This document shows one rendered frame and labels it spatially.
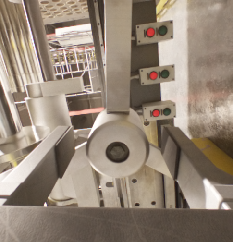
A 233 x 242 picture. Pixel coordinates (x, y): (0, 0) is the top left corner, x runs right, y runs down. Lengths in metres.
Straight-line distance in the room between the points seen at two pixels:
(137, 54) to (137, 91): 0.18
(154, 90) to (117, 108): 0.76
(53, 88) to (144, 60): 0.52
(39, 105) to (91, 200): 0.65
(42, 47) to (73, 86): 0.29
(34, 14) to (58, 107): 0.52
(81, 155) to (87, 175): 0.91
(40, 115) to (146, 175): 0.73
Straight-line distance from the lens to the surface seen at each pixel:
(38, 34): 1.18
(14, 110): 0.93
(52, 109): 1.12
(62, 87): 1.05
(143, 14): 0.92
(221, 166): 1.68
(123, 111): 0.15
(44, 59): 1.16
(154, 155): 0.17
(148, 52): 0.90
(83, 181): 1.11
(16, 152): 0.82
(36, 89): 1.13
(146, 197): 1.23
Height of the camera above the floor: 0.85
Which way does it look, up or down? 3 degrees up
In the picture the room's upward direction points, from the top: 97 degrees counter-clockwise
